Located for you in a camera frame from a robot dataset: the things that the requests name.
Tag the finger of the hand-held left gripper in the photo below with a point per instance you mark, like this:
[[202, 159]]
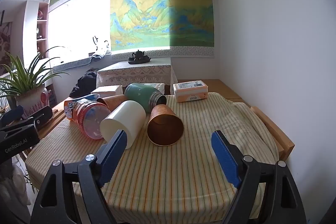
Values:
[[43, 115], [13, 112]]

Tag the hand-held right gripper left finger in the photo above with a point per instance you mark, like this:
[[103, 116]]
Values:
[[113, 158]]

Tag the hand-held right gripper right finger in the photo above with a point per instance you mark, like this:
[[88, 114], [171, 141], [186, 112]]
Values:
[[225, 158]]

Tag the clear plastic cup orange label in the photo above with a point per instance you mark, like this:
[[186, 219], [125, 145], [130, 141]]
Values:
[[86, 115]]

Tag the white cup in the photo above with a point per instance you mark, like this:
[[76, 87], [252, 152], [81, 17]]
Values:
[[126, 116]]

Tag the brown paper cup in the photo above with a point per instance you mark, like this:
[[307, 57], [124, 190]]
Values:
[[113, 101]]

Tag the orange paper cup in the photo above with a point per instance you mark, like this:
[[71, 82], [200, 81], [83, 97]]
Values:
[[164, 115]]

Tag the green thermos cup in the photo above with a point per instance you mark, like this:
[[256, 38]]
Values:
[[139, 94]]

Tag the white patterned flower pot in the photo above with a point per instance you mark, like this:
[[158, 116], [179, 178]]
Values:
[[30, 102]]

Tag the green spider plant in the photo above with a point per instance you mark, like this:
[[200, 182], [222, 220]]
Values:
[[23, 77]]

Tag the white plastic bag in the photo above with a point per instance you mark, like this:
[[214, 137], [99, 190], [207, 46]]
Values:
[[11, 184]]

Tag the black bag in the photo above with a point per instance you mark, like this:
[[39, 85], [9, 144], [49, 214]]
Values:
[[84, 83]]

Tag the wooden table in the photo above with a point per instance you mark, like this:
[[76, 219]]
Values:
[[275, 134]]

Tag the striped yellow cloth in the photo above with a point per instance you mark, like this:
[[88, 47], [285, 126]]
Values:
[[170, 174]]

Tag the flat white box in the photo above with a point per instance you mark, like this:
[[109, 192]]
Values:
[[107, 90]]

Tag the orange white tissue packet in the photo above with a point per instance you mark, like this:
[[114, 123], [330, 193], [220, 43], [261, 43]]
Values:
[[190, 91]]

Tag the small white box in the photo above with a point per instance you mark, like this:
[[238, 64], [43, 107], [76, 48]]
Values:
[[158, 88]]

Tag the lace covered side table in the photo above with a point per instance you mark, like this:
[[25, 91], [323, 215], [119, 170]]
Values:
[[136, 74]]

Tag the kettle on windowsill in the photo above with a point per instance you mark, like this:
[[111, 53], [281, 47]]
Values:
[[101, 47]]

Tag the dark teapot set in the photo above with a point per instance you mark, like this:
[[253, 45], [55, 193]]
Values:
[[138, 58]]

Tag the landscape print curtain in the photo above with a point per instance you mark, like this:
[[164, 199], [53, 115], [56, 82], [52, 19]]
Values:
[[157, 11]]

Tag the brown floral wall hanging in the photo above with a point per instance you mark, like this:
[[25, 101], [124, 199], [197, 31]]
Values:
[[4, 48]]

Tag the pink wall shelf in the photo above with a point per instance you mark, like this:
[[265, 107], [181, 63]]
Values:
[[42, 29]]

